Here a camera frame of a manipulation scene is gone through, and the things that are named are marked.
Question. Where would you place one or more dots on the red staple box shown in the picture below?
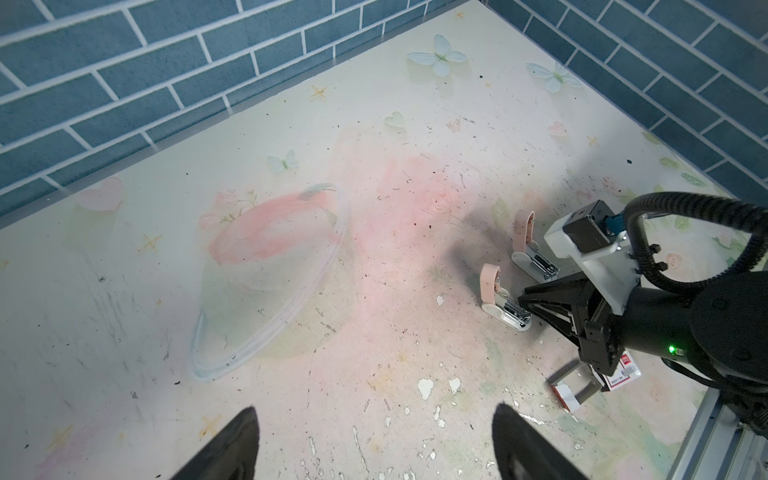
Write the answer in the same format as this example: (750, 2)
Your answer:
(626, 371)

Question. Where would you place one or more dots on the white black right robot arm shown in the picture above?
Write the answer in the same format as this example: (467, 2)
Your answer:
(713, 331)

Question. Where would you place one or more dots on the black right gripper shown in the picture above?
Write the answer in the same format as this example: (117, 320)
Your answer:
(575, 308)

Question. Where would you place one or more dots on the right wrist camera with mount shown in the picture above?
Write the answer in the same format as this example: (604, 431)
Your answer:
(594, 237)

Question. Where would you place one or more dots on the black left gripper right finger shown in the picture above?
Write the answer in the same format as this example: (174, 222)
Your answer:
(522, 453)

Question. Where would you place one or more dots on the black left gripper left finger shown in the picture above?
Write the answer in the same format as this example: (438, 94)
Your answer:
(231, 454)

